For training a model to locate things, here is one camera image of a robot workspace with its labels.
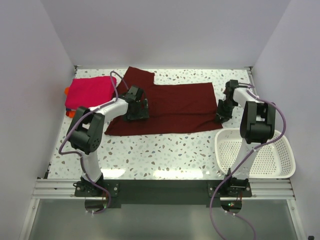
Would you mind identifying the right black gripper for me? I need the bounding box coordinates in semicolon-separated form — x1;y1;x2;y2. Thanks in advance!
215;99;238;125

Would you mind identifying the dark red t-shirt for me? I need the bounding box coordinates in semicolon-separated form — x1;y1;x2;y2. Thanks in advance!
105;66;223;136

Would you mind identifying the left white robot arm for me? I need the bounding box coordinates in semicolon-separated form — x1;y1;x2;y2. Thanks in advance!
67;85;149;196

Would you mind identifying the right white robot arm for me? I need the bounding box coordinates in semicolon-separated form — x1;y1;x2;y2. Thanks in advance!
214;79;276;180

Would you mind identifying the folded pink t-shirt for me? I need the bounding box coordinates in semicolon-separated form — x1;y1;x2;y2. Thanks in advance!
64;76;117;111

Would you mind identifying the folded orange t-shirt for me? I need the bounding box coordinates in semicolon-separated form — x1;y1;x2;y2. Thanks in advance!
64;86;77;118

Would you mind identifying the white perforated plastic basket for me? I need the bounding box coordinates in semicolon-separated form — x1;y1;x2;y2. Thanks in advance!
214;128;296;179

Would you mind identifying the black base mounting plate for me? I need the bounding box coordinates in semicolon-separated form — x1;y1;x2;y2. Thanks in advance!
73;179;252;209

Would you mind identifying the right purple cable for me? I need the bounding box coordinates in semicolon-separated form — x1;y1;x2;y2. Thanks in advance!
207;82;288;240

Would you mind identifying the aluminium extrusion rail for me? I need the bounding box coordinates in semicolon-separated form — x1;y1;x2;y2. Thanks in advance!
31;179;295;200

